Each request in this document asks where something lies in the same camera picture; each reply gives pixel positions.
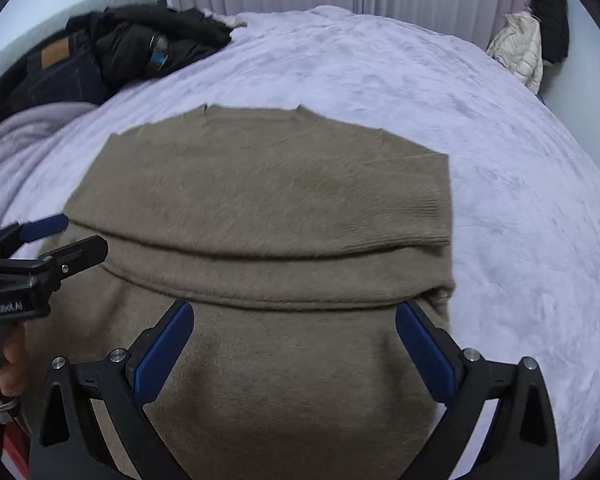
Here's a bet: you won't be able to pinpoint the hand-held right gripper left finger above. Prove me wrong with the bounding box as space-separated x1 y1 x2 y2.
39 300 196 480

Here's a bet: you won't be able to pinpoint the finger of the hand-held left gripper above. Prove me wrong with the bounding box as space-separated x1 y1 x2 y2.
0 213 70 261
0 235 109 277

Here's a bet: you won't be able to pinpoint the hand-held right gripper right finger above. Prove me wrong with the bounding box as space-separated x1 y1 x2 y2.
395 301 561 480

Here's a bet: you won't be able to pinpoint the brown knit sweater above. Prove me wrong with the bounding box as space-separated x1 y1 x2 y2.
27 103 456 480

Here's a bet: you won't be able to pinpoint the person's left hand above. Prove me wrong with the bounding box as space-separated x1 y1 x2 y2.
0 322 31 398

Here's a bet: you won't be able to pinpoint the folded lavender blanket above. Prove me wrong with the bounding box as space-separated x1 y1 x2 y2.
0 101 99 181

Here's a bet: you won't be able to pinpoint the dark blue jeans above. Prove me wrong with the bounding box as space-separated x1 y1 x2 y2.
0 30 112 136

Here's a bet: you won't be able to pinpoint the lavender fleece blanket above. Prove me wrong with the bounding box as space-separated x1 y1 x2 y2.
0 5 600 480

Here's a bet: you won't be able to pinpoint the black jacket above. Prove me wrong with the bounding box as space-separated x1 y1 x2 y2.
67 5 233 86

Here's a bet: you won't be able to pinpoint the cream puffer jacket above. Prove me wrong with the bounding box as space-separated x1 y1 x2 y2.
486 10 544 95

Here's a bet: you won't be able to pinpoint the black hanging garment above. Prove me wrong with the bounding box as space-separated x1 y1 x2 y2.
527 0 570 63

